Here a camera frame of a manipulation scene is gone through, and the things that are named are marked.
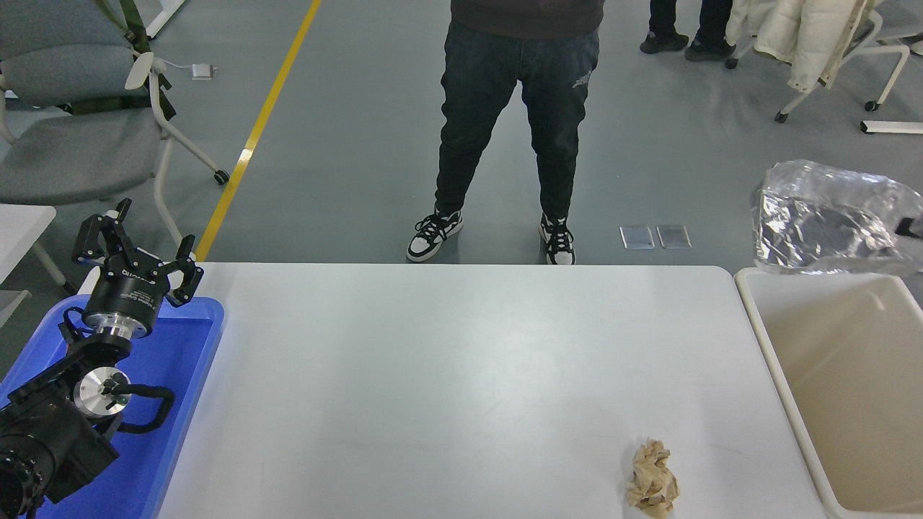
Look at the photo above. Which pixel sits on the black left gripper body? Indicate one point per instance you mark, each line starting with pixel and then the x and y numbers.
pixel 127 293

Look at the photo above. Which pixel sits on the silver foil tray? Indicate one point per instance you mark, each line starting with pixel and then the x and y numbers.
pixel 822 223

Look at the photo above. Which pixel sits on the tan paper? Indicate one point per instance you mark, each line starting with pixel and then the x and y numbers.
pixel 652 479

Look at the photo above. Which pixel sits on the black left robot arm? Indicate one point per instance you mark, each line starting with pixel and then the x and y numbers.
pixel 50 432

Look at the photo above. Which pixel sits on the small white side table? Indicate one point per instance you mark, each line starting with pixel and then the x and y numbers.
pixel 21 231

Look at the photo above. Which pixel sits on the grey office chair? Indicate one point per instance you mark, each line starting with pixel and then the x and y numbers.
pixel 72 151

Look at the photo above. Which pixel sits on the blue plastic tray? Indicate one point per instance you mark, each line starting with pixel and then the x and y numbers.
pixel 180 375

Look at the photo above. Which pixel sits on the white floor bar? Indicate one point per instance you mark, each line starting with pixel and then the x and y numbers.
pixel 894 128

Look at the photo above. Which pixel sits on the large pale plastic bin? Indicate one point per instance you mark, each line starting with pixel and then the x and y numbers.
pixel 851 360

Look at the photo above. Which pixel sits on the white power adapter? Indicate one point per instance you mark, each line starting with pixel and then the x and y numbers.
pixel 203 71

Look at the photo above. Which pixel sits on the cream padded coat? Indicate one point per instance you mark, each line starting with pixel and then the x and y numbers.
pixel 807 36

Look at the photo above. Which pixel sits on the silver floor plate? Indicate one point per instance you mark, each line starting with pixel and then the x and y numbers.
pixel 674 236
pixel 637 237

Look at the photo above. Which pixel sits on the white desk leg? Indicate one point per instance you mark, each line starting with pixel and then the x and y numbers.
pixel 169 11

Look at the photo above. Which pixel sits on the person with black shoes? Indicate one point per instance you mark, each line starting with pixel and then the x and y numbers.
pixel 663 14

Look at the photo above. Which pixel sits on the person with black-white shoes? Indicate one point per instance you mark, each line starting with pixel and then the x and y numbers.
pixel 483 86

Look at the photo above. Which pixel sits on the white frame chair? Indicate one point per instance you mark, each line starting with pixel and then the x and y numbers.
pixel 901 18

